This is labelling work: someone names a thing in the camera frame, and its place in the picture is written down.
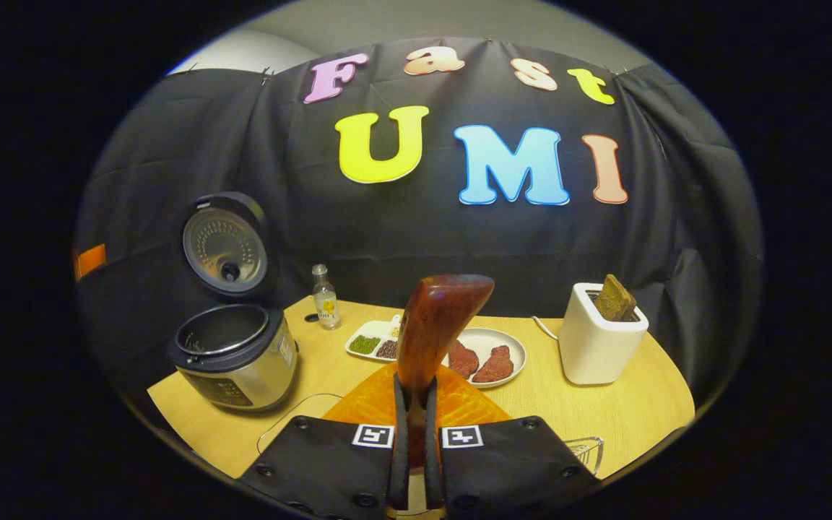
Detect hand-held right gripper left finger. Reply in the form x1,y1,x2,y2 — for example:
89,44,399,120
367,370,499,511
239,361,411,520

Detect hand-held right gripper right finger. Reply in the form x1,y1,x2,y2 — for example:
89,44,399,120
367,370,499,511
423,365,602,516

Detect black silver rice cooker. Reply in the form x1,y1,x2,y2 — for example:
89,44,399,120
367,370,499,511
167,191,300,412

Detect brown wooden spoon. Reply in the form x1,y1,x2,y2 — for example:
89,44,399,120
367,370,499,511
396,274,495,470

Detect red meat piece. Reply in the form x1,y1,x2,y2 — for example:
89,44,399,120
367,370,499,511
448,341,480,380
472,345,515,384

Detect white round plate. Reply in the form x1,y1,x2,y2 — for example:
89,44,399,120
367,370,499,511
445,327,527,390

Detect white divided bean dish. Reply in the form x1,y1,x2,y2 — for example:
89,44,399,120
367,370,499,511
344,314,404,362

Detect white toaster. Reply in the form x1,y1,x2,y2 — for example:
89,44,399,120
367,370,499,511
558,282,649,386

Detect small clear glass bottle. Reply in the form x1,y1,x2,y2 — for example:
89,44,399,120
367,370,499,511
312,264,342,331

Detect brown toast slice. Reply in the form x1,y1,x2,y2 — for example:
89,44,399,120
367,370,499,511
594,274,638,323

